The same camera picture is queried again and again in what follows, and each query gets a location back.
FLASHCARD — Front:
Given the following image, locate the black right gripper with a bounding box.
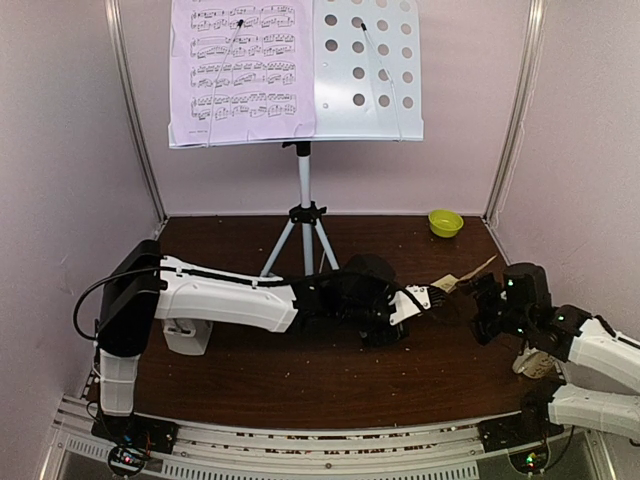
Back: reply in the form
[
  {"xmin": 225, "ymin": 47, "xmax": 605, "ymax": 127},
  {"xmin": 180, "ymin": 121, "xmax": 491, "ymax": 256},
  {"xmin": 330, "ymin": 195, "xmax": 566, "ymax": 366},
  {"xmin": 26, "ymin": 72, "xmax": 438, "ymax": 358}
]
[{"xmin": 456, "ymin": 272, "xmax": 533, "ymax": 345}]

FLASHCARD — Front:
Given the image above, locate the yellow sheet music page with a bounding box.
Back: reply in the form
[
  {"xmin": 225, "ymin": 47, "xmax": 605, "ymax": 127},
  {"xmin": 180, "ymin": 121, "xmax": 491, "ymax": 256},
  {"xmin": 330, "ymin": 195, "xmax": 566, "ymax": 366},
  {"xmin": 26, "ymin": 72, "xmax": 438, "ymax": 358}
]
[{"xmin": 431, "ymin": 255, "xmax": 496, "ymax": 293}]

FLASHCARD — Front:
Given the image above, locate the white folding music stand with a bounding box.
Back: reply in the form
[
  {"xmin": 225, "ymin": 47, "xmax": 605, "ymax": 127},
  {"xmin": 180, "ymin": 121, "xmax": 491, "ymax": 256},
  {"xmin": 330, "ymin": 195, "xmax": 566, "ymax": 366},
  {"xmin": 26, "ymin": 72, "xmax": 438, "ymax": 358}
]
[{"xmin": 245, "ymin": 1, "xmax": 424, "ymax": 273}]

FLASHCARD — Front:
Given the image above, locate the purple sheet music page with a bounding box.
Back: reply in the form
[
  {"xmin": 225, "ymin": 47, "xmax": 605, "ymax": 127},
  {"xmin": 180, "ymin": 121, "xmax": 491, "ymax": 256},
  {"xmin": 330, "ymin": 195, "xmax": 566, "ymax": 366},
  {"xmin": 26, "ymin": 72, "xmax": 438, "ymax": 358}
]
[{"xmin": 168, "ymin": 1, "xmax": 316, "ymax": 149}]

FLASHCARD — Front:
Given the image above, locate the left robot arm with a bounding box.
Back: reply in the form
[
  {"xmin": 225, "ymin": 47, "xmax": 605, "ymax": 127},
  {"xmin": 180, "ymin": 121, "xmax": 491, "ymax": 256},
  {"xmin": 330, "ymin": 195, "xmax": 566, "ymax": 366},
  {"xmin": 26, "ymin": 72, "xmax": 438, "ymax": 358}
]
[{"xmin": 72, "ymin": 240, "xmax": 431, "ymax": 444}]

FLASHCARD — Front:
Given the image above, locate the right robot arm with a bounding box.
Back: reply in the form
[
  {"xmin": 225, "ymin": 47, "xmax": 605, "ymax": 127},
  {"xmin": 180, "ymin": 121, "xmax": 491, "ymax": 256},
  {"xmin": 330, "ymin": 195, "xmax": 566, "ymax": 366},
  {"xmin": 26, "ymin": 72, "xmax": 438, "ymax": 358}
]
[{"xmin": 460, "ymin": 262, "xmax": 639, "ymax": 442}]

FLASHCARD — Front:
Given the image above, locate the white mug orange inside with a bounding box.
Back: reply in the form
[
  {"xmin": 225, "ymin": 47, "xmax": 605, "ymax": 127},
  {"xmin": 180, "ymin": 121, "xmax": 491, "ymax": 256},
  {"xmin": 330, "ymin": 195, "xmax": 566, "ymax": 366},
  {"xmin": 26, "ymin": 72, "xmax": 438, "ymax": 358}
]
[{"xmin": 512, "ymin": 349, "xmax": 555, "ymax": 379}]

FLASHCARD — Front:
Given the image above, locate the green bowl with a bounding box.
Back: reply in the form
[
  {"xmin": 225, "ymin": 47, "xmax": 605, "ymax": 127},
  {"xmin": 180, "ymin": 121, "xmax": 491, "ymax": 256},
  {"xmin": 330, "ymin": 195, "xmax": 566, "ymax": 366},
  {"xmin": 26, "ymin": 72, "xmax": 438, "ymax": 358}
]
[{"xmin": 428, "ymin": 209, "xmax": 464, "ymax": 239}]

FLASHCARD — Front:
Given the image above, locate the white metronome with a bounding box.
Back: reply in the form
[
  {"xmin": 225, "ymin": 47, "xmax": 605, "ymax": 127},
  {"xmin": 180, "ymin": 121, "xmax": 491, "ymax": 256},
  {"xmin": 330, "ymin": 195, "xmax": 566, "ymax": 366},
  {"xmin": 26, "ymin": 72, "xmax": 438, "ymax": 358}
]
[{"xmin": 161, "ymin": 318, "xmax": 213, "ymax": 356}]

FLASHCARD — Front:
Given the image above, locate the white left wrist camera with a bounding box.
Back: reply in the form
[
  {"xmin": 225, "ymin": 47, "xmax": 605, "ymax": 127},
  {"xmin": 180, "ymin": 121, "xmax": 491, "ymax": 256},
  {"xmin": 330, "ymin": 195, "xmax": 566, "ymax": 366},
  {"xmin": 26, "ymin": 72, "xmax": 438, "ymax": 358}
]
[{"xmin": 389, "ymin": 285, "xmax": 449, "ymax": 326}]

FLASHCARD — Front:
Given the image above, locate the aluminium front rail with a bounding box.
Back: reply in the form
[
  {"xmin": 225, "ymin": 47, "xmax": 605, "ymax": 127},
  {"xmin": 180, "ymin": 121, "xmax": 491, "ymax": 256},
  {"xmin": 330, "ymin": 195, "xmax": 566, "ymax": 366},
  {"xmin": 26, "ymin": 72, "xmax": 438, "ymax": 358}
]
[{"xmin": 49, "ymin": 394, "xmax": 606, "ymax": 480}]

